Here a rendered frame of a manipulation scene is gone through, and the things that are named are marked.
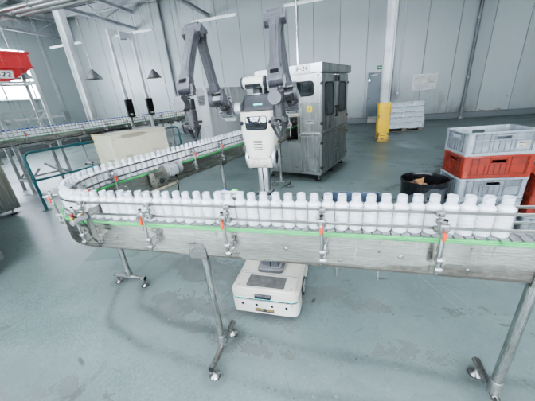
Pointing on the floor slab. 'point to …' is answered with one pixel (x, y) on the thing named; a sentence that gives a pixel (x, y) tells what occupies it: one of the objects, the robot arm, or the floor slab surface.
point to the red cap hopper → (13, 66)
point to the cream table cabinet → (130, 145)
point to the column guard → (383, 122)
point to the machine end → (317, 118)
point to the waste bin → (423, 184)
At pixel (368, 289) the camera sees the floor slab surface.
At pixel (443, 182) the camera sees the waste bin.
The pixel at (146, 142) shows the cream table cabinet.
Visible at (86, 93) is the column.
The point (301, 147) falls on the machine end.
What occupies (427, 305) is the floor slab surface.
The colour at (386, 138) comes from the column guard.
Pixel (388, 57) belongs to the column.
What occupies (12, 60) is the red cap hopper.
